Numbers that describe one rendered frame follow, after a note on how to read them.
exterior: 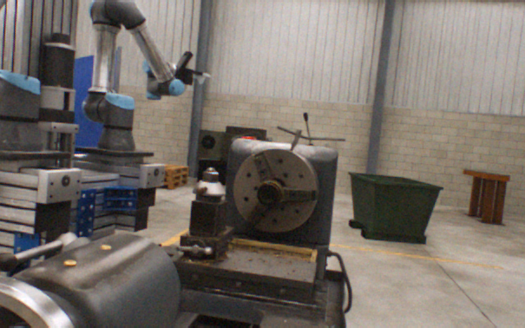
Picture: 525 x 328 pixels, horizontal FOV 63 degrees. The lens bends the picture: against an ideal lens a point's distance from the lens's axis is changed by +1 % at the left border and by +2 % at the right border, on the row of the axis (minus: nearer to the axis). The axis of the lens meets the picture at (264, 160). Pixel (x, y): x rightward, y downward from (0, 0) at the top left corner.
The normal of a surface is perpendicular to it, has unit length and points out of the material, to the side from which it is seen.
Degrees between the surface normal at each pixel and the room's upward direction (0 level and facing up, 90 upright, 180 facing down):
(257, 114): 90
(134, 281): 51
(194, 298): 88
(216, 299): 88
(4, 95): 90
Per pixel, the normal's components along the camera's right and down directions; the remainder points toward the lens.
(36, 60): 0.95, 0.11
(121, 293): 0.81, -0.54
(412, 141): -0.15, 0.04
